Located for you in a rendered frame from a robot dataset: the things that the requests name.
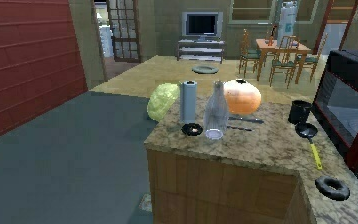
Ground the wooden kitchen counter marble top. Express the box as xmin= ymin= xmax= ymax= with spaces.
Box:
xmin=143 ymin=96 xmax=358 ymax=224

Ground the grey cylinder container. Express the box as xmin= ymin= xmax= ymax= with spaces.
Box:
xmin=179 ymin=80 xmax=198 ymax=125

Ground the small black dish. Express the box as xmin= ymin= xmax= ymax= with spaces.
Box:
xmin=181 ymin=122 xmax=204 ymax=137

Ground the green cabbage head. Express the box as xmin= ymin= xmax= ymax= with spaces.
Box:
xmin=146 ymin=82 xmax=181 ymax=123

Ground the clear glass bottle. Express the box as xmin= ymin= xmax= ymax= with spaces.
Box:
xmin=203 ymin=80 xmax=230 ymax=135

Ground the grey round floor plate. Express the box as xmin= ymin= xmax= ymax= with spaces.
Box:
xmin=191 ymin=65 xmax=220 ymax=75

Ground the dark thin utensil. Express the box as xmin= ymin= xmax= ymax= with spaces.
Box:
xmin=226 ymin=125 xmax=255 ymax=132

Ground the orange round vase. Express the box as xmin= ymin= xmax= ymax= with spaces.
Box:
xmin=222 ymin=78 xmax=262 ymax=116

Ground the grey television stand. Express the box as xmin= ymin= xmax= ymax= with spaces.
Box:
xmin=177 ymin=39 xmax=226 ymax=65

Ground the dark knife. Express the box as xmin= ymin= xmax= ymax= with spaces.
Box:
xmin=228 ymin=115 xmax=265 ymax=125

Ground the grey television set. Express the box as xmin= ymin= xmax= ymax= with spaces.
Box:
xmin=181 ymin=11 xmax=224 ymax=42

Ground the wooden chair green seat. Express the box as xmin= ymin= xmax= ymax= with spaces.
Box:
xmin=268 ymin=35 xmax=301 ymax=90
xmin=294 ymin=33 xmax=329 ymax=84
xmin=238 ymin=28 xmax=263 ymax=78

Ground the brown glazed room door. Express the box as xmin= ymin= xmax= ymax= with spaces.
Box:
xmin=106 ymin=0 xmax=142 ymax=64

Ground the orange wooden dining table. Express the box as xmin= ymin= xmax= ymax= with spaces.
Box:
xmin=255 ymin=38 xmax=312 ymax=85

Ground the black mug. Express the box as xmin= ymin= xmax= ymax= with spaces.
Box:
xmin=287 ymin=100 xmax=313 ymax=125

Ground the green framed window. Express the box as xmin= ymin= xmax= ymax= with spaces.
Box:
xmin=228 ymin=0 xmax=278 ymax=25

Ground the white tall appliance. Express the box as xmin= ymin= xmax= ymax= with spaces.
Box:
xmin=276 ymin=0 xmax=299 ymax=47

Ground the black red microwave oven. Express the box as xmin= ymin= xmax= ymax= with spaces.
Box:
xmin=311 ymin=49 xmax=358 ymax=198

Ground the black ring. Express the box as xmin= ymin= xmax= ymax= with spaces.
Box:
xmin=314 ymin=176 xmax=351 ymax=202

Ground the red brown door frame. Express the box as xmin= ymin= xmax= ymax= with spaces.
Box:
xmin=312 ymin=0 xmax=358 ymax=56

